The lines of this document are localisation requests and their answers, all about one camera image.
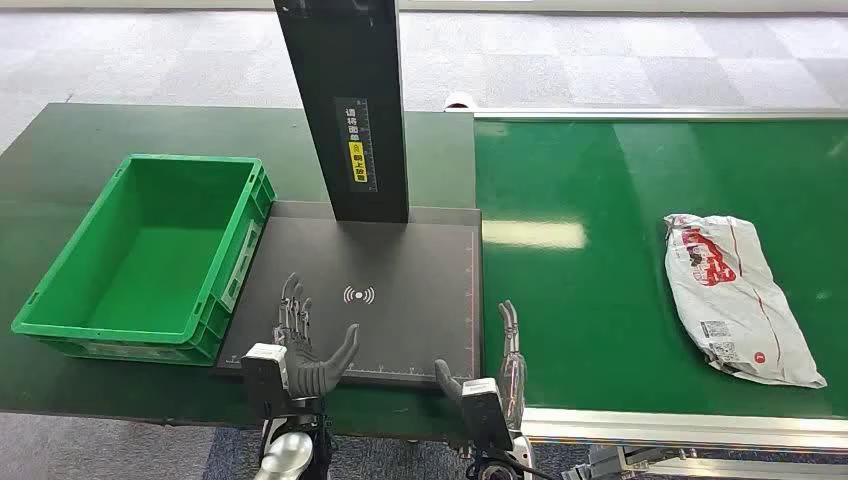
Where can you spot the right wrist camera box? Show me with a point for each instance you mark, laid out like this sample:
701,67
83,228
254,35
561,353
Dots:
485,414

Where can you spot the black scanner base plate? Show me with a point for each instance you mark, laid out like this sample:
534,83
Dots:
411,318

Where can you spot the black scanner column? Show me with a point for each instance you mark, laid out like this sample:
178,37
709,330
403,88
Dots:
331,79

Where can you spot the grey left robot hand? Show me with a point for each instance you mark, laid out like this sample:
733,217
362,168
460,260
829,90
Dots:
308,374

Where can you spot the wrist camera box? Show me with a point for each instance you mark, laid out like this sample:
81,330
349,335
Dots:
485,414
265,378

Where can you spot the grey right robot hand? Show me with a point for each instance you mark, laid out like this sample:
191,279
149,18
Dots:
514,378

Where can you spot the dark green table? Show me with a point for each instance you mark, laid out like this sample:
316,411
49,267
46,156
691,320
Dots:
66,139

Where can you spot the black yellow column label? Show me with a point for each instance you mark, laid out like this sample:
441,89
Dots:
356,146

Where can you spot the grey plastic mailer package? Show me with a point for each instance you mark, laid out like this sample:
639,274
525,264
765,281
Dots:
729,298

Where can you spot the green plastic crate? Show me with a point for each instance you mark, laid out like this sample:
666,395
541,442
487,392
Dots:
152,265

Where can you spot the aluminium conveyor frame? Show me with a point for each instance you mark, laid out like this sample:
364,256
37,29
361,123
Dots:
662,430

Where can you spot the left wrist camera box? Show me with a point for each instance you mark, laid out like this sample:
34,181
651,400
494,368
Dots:
265,378

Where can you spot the green conveyor belt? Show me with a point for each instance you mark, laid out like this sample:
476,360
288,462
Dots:
596,199

